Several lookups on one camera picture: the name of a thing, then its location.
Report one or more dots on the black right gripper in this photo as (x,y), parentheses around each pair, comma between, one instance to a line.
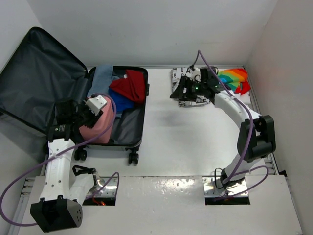
(185,82)

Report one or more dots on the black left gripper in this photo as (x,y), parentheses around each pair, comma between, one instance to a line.
(93,118)

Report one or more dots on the pink vanity case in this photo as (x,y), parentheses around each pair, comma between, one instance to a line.
(100,126)

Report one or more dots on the grey-blue cloth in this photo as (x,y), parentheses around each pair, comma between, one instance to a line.
(103,77)

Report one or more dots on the red shirt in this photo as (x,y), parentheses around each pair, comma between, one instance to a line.
(132,87)

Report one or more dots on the rainbow striped garment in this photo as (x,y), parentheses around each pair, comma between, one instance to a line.
(236,79)

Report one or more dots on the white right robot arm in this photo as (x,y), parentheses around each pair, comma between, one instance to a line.
(256,139)

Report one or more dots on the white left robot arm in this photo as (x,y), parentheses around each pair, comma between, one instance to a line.
(60,203)

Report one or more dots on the black white newspaper print shirt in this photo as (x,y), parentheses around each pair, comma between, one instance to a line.
(194,74)

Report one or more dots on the grey hard-shell suitcase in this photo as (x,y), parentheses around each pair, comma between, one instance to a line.
(42,71)

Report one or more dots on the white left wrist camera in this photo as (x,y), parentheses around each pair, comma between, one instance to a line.
(95,104)

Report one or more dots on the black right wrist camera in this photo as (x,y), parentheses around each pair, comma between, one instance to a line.
(208,73)

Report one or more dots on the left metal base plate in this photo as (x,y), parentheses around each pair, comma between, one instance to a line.
(103,194)

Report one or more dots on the metal base plate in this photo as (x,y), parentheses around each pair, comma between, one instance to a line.
(103,194)
(214,194)

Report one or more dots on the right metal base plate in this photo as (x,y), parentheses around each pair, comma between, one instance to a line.
(214,194)

